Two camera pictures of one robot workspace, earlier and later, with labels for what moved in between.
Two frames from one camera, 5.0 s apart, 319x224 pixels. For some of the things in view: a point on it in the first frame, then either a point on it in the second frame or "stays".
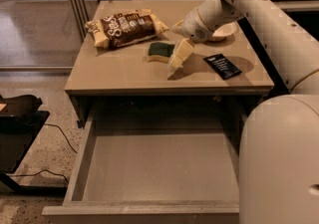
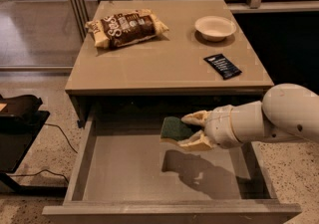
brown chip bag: x=125 y=28 stays
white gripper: x=193 y=28 -> x=219 y=127
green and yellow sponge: x=159 y=52 -> x=174 y=128
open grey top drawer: x=153 y=176 stays
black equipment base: x=21 y=121 stays
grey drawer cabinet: x=132 y=57 stays
